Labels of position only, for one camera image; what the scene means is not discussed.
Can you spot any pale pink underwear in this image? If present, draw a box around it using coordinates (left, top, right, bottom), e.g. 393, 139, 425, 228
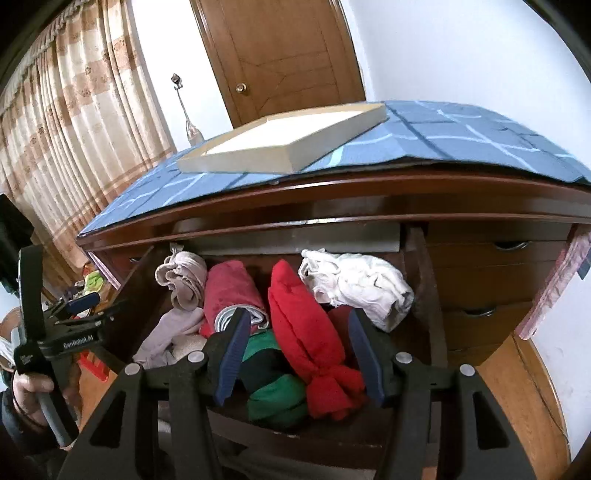
134, 307, 206, 370

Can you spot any clear curtain tassel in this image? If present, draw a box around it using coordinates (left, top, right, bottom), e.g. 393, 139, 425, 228
177, 88, 204, 147

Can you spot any dark wooden dresser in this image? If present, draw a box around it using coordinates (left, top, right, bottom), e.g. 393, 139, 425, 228
76, 159, 591, 480

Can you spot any black object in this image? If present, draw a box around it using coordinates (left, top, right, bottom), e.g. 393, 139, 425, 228
0, 194, 35, 296

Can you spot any bright red underwear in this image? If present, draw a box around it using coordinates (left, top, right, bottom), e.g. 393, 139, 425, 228
268, 259, 366, 420

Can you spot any white underwear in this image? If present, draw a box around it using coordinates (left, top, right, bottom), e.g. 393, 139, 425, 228
298, 248, 415, 332

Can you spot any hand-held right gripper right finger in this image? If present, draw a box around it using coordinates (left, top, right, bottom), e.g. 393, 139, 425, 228
347, 307, 539, 480

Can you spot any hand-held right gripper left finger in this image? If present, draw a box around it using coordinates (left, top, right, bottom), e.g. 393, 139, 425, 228
58, 307, 252, 480

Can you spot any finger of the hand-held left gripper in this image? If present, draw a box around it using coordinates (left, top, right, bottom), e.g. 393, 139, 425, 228
65, 300, 129, 326
51, 292, 101, 320

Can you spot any pink floral cloth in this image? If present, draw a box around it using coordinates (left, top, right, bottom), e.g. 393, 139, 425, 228
515, 226, 591, 341

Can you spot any person's left hand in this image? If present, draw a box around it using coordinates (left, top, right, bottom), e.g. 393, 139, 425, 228
10, 369, 77, 452

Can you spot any green underwear black band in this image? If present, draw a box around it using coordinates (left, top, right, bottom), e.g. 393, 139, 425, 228
240, 330, 309, 428

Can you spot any red box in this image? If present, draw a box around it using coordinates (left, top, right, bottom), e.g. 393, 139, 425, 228
76, 348, 114, 381

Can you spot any taupe underwear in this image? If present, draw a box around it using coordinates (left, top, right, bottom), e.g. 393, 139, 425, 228
154, 251, 208, 311

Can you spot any blue plaid cloth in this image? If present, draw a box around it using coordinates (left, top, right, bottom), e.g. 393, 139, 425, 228
78, 100, 591, 234

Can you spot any maroon underwear grey waistband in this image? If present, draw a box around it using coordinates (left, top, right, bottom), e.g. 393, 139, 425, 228
199, 260, 271, 340

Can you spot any brown wooden door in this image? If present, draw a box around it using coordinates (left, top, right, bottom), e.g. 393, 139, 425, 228
189, 0, 368, 130

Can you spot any beige patterned curtain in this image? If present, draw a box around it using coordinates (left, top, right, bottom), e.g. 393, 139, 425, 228
0, 0, 178, 296

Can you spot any person's left forearm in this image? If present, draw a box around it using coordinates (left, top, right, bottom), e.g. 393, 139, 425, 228
0, 388, 70, 480

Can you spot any cream shallow tray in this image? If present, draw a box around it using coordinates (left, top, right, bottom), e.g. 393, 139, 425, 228
177, 102, 387, 175

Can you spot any dark maroon underwear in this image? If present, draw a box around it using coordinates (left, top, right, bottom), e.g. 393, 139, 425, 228
328, 305, 365, 365

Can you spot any small wooden drawer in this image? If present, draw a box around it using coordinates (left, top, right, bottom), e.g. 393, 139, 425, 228
427, 226, 573, 282
438, 286, 546, 344

